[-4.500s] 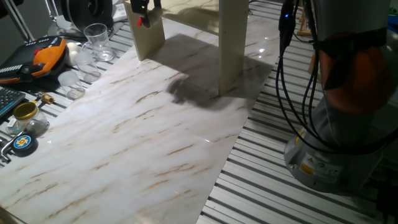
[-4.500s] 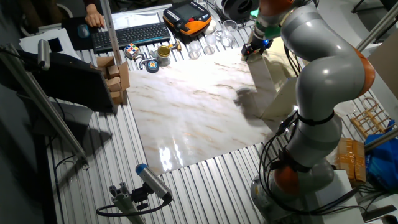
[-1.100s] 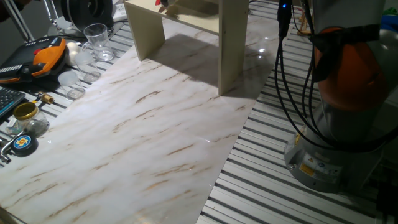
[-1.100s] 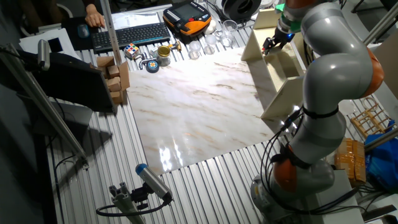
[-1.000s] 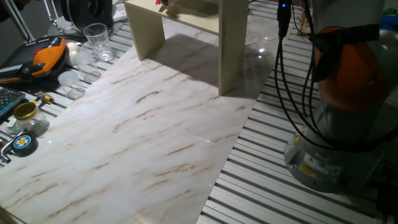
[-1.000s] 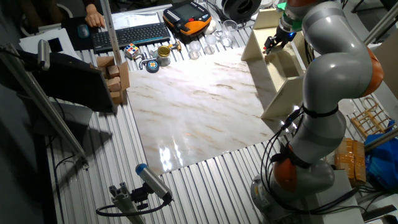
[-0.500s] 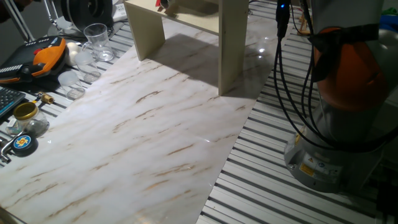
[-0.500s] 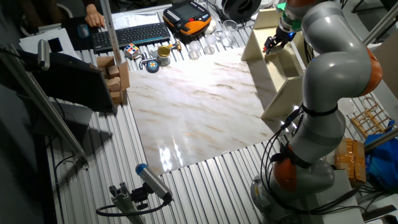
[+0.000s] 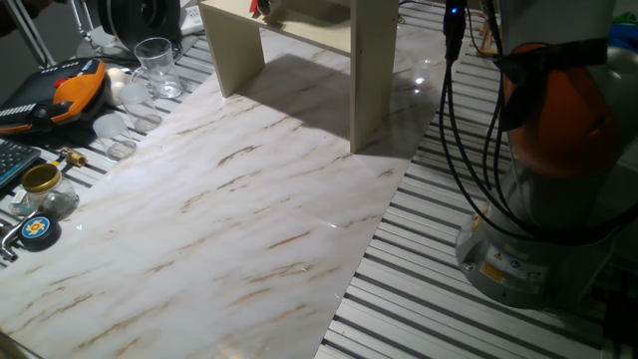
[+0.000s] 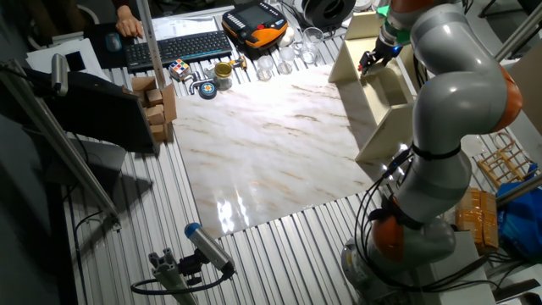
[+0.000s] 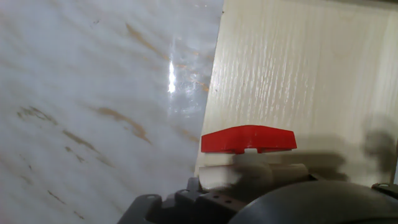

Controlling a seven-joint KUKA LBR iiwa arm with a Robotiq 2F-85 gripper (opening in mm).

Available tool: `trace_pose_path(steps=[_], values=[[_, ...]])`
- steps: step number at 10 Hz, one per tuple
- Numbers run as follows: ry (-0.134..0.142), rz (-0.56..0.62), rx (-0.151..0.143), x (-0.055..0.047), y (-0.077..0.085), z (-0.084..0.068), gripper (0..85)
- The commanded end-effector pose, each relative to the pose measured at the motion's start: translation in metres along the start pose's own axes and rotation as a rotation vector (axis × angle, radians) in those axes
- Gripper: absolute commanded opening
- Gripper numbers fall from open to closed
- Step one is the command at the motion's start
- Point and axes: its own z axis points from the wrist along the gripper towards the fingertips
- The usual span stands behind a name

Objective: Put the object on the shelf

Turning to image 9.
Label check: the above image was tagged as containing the dark sleeved forearm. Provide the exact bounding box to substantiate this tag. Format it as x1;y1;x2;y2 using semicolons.
0;0;54;36

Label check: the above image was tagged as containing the cream wooden shelf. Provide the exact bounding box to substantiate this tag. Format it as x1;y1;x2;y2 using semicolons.
197;0;400;155

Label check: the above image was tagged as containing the white rounded plastic object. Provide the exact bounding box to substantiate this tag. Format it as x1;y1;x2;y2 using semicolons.
105;67;130;107

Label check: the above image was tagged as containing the clear drinking glass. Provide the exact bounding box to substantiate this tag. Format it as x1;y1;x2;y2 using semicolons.
133;37;184;100

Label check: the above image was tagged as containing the black filament spool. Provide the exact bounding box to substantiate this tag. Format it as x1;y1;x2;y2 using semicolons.
97;0;183;51

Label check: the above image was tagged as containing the frosted plastic cup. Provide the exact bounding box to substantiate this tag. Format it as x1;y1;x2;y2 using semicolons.
118;82;163;134
92;113;138;162

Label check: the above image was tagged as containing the grey spool holder base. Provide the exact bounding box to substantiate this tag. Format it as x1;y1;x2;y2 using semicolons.
75;27;200;64

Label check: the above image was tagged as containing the thin metal stand rod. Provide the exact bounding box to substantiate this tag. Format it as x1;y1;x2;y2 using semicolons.
67;0;101;56

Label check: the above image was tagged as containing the black orange teach pendant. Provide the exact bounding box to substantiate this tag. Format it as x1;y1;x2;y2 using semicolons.
0;58;110;136

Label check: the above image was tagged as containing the wooden rack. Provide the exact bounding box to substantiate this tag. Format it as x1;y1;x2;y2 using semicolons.
471;19;502;57

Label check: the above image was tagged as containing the brass pipe fitting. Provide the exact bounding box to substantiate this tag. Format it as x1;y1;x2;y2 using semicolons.
57;147;89;169

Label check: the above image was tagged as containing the marble pattern board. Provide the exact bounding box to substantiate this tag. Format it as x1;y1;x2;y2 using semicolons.
0;22;470;359

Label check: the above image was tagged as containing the glass jar gold lid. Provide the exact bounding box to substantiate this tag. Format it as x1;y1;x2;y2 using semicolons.
20;163;81;220

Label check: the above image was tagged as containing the black keyboard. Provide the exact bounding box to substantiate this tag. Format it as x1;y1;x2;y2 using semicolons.
0;138;42;190

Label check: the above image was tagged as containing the small clear plastic packet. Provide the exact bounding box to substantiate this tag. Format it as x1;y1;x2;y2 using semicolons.
8;188;31;218

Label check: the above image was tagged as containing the black puck blue logo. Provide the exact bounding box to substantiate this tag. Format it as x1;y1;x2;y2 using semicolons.
18;213;63;252

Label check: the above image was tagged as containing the blue bag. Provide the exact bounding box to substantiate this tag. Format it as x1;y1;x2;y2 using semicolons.
607;12;638;51

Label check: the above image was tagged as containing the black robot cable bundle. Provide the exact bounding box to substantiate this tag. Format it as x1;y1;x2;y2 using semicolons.
438;0;638;246

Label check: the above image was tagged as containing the aluminium profile post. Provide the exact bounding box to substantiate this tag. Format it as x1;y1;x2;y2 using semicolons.
7;0;56;69

